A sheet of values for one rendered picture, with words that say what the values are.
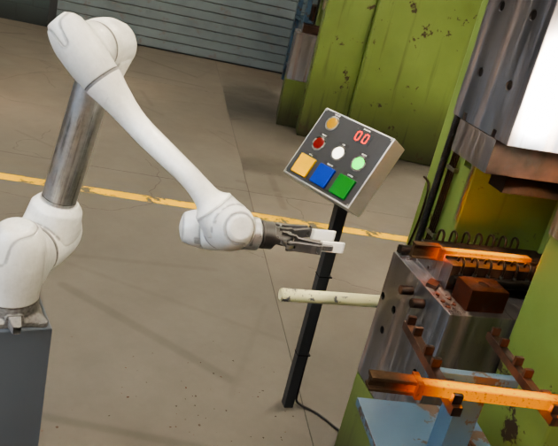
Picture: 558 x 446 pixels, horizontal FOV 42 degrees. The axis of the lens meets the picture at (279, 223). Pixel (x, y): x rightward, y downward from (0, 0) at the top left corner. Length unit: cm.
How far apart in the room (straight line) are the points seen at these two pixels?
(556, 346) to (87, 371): 181
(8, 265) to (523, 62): 143
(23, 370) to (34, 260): 33
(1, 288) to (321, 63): 522
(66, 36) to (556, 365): 144
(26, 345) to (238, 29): 813
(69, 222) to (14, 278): 25
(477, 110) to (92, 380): 177
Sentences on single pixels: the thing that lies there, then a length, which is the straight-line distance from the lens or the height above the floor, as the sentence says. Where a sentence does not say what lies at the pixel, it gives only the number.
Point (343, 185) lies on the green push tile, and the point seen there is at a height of 101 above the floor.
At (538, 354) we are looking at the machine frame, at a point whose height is 89.
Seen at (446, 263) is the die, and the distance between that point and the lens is 211.
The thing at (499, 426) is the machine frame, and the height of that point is 64.
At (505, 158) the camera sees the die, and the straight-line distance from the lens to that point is 202.
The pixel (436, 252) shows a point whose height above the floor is 100.
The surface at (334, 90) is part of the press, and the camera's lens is 696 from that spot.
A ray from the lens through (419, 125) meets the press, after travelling 705.
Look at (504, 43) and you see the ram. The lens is 204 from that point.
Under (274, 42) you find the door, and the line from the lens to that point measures 1000.
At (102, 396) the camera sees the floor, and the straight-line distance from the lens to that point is 288.
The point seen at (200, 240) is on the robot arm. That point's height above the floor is 99.
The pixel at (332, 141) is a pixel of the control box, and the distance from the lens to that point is 254.
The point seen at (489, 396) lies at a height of 101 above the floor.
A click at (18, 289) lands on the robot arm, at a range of 205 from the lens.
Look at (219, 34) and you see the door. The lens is 992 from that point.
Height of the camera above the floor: 173
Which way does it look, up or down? 21 degrees down
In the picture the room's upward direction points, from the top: 13 degrees clockwise
